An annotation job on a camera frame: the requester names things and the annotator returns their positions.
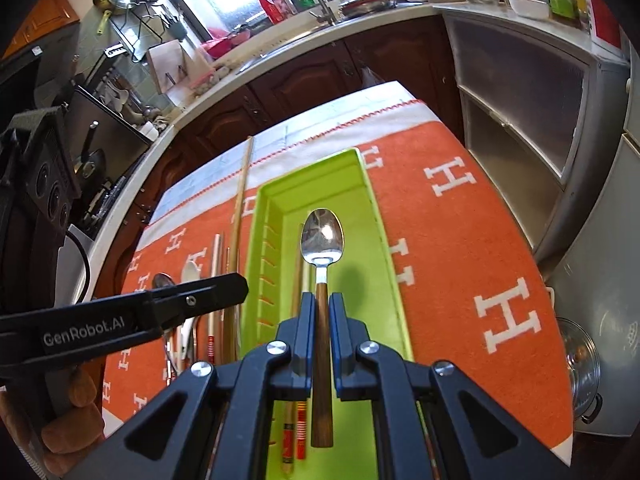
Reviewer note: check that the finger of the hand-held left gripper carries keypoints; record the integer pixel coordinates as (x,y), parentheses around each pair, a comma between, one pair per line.
(210,292)

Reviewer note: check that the red bottle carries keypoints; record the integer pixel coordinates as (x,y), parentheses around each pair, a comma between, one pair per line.
(270,5)

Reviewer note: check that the short metal spoon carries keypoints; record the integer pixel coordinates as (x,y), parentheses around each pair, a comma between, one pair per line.
(162,280)

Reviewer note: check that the white ceramic spoon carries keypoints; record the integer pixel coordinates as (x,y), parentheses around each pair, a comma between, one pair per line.
(190,272)

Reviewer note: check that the green plastic utensil tray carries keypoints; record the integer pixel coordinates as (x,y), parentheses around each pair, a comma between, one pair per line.
(360,260)

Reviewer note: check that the red patterned chopstick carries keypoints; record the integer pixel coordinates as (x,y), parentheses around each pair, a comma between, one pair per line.
(287,440)
(301,430)

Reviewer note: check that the clear plastic bag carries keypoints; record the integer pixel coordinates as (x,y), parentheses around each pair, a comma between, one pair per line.
(372,79)

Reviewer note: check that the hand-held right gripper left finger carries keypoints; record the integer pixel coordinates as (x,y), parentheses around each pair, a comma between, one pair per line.
(303,345)

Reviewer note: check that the dark wooden base cabinets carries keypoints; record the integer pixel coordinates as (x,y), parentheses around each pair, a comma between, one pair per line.
(310,75)

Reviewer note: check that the steel countertop box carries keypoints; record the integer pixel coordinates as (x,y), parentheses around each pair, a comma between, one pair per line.
(105,120)

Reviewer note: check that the pink basin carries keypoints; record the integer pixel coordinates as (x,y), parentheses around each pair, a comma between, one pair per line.
(225,42)

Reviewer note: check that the person's left hand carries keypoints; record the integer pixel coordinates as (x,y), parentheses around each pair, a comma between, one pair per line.
(80,420)

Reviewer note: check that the light wooden chopstick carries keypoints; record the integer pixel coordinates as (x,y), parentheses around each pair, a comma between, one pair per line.
(244,185)

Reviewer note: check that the orange wooden wall cabinet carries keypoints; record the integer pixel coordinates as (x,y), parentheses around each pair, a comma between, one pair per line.
(45,20)

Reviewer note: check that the orange letter print blanket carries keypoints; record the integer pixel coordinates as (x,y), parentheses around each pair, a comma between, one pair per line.
(450,260)

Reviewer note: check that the white shelf cabinet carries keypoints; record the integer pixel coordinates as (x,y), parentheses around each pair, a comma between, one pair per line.
(525,110)

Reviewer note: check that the pan in sink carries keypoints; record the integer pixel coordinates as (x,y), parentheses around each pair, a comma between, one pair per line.
(367,4)

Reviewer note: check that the black range hood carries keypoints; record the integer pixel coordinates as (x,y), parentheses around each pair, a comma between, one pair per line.
(20,90)

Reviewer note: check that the steel steamer pot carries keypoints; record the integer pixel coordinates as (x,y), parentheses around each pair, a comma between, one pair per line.
(580,370)

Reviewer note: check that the green label jar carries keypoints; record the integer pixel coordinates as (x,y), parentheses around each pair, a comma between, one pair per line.
(561,2)

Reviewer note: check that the light cutting board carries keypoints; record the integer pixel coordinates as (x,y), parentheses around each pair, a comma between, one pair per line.
(175,65)

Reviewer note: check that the red label container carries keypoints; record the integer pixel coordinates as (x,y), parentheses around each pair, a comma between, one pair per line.
(606,20)

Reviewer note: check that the white bowl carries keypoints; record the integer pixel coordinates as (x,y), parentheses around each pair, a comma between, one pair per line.
(527,6)

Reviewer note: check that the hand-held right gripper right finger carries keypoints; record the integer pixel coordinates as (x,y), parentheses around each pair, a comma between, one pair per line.
(340,345)

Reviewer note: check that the steel sink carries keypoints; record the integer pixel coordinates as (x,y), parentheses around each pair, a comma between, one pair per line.
(300,40)

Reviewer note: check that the white patterned tablecloth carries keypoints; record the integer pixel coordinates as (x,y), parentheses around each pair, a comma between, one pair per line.
(300,135)

